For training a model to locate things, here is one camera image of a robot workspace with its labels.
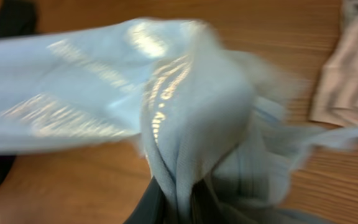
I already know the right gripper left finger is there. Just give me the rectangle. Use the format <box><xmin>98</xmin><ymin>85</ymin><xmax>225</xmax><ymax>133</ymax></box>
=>
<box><xmin>124</xmin><ymin>177</ymin><xmax>165</xmax><ymax>224</ymax></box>

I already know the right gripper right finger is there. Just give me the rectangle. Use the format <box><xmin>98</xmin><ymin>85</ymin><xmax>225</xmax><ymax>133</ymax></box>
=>
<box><xmin>191</xmin><ymin>180</ymin><xmax>219</xmax><ymax>224</ymax></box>

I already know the light blue printed t-shirt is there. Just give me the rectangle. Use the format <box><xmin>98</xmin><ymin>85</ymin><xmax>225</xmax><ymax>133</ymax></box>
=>
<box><xmin>0</xmin><ymin>19</ymin><xmax>358</xmax><ymax>223</ymax></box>

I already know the beige folded garment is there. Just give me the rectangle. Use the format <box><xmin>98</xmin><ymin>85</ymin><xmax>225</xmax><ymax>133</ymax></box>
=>
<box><xmin>310</xmin><ymin>1</ymin><xmax>358</xmax><ymax>127</ymax></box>

